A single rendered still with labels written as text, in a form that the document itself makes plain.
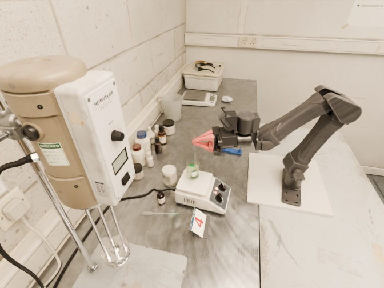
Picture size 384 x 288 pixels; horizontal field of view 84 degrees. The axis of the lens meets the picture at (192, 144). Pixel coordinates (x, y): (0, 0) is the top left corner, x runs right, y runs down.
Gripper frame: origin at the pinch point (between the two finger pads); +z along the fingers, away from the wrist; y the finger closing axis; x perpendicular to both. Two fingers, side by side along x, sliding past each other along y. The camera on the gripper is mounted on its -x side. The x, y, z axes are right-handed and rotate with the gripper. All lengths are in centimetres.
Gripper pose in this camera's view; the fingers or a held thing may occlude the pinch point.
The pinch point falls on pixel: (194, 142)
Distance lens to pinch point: 76.7
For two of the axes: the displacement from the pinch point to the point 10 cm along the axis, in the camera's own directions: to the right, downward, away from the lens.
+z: -10.0, 0.5, 0.2
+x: 0.5, 8.1, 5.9
